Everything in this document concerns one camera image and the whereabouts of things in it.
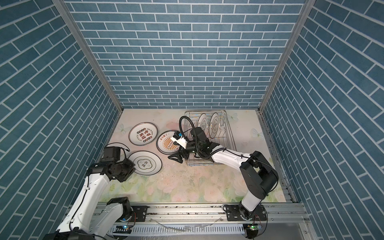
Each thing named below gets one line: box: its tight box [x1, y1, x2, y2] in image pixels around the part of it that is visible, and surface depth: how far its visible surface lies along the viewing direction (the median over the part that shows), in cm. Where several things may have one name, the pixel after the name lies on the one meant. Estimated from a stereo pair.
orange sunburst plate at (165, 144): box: [156, 129, 180, 155], surface depth 100 cm
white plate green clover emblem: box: [128, 150, 163, 176], surface depth 90 cm
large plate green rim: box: [128, 122, 158, 146], surface depth 107 cm
